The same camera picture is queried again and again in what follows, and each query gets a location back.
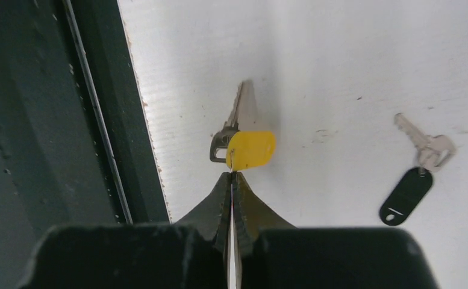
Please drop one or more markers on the key with yellow tag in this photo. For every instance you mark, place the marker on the key with yellow tag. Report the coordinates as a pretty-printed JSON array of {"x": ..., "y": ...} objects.
[{"x": 239, "y": 148}]

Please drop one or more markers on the key with black tag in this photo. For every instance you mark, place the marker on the key with black tag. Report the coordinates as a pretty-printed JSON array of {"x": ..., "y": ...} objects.
[{"x": 433, "y": 153}]

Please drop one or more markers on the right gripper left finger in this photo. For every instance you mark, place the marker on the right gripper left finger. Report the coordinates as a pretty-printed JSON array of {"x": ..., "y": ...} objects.
[{"x": 191, "y": 253}]

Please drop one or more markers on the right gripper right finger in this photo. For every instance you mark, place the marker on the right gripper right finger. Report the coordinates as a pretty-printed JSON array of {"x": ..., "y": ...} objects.
[{"x": 272, "y": 253}]

